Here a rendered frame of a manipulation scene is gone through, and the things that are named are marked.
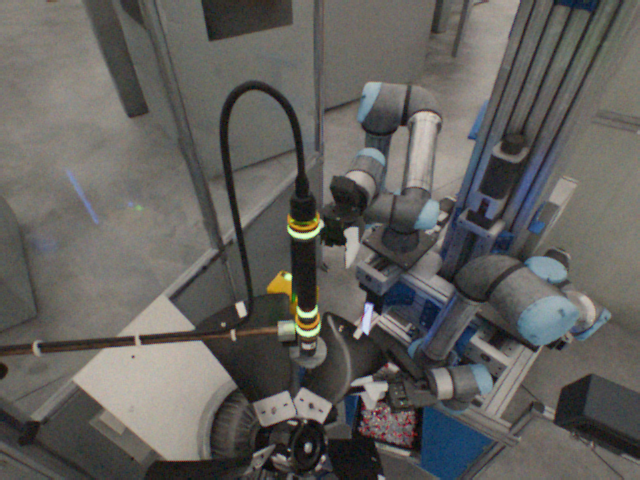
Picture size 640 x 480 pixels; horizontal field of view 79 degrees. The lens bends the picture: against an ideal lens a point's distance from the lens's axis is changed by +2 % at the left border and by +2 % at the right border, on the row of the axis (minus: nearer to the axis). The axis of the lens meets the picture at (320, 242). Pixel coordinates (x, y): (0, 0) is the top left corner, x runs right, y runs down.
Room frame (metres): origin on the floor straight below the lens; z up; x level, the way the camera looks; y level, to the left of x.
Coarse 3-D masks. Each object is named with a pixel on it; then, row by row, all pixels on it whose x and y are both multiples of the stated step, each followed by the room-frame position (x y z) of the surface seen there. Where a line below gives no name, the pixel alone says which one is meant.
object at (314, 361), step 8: (280, 328) 0.38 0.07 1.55; (280, 336) 0.36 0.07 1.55; (288, 336) 0.37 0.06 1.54; (296, 336) 0.38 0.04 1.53; (288, 344) 0.36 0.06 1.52; (296, 344) 0.36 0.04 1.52; (320, 344) 0.40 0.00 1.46; (296, 352) 0.37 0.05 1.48; (320, 352) 0.38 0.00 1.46; (296, 360) 0.36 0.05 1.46; (304, 360) 0.36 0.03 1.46; (312, 360) 0.36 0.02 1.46; (320, 360) 0.36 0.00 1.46
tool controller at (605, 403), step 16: (576, 384) 0.44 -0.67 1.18; (592, 384) 0.41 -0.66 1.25; (608, 384) 0.41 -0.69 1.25; (560, 400) 0.44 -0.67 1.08; (576, 400) 0.40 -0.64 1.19; (592, 400) 0.38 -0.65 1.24; (608, 400) 0.38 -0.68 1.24; (624, 400) 0.37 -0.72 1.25; (560, 416) 0.39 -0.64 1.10; (576, 416) 0.36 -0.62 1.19; (592, 416) 0.34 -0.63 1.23; (608, 416) 0.34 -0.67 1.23; (624, 416) 0.34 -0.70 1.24; (576, 432) 0.36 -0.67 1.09; (592, 432) 0.34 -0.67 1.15; (608, 432) 0.32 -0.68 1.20; (624, 432) 0.31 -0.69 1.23; (592, 448) 0.32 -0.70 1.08; (608, 448) 0.32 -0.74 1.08; (624, 448) 0.30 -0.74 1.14
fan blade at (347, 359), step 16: (336, 320) 0.62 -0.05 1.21; (320, 336) 0.57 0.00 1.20; (336, 336) 0.57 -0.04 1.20; (352, 336) 0.58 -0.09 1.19; (368, 336) 0.58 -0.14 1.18; (336, 352) 0.52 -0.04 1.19; (352, 352) 0.53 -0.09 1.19; (368, 352) 0.54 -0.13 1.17; (320, 368) 0.48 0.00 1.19; (336, 368) 0.48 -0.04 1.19; (352, 368) 0.48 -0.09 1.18; (368, 368) 0.49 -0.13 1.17; (304, 384) 0.44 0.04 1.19; (320, 384) 0.44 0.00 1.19; (336, 384) 0.44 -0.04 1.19; (336, 400) 0.40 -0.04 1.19
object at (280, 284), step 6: (276, 282) 0.86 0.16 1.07; (282, 282) 0.86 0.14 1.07; (288, 282) 0.86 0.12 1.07; (270, 288) 0.84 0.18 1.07; (276, 288) 0.84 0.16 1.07; (282, 288) 0.84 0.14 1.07; (288, 288) 0.84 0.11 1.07; (318, 288) 0.84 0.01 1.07; (288, 294) 0.81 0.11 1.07; (318, 294) 0.84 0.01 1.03; (318, 300) 0.84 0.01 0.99; (294, 306) 0.78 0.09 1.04; (294, 312) 0.78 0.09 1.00
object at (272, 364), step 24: (216, 312) 0.50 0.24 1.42; (264, 312) 0.51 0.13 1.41; (288, 312) 0.52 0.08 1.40; (264, 336) 0.47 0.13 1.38; (240, 360) 0.43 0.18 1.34; (264, 360) 0.42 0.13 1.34; (288, 360) 0.43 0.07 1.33; (240, 384) 0.39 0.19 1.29; (264, 384) 0.39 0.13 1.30; (288, 384) 0.39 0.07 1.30
